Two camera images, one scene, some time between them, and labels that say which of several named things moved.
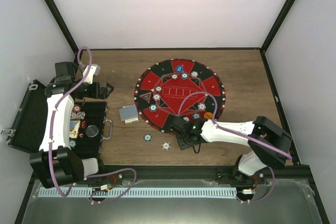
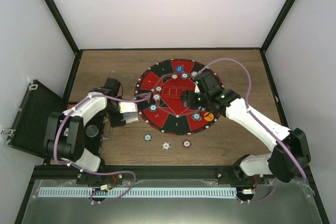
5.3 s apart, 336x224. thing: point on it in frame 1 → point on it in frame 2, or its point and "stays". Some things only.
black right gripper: [182, 145] → [188, 101]
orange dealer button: [208, 115] stays
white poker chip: [166, 146] stays
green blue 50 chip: [196, 115] stays
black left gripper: [103, 95] → [113, 118]
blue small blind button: [179, 68] stays
